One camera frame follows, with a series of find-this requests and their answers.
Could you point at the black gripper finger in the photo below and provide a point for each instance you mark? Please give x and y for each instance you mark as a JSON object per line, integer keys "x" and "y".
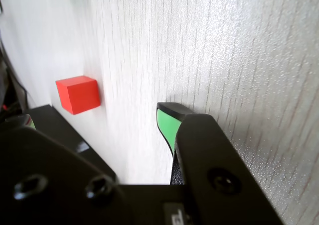
{"x": 49, "y": 175}
{"x": 211, "y": 160}

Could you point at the red wooden cube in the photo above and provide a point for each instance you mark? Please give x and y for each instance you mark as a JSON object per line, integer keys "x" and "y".
{"x": 79, "y": 95}

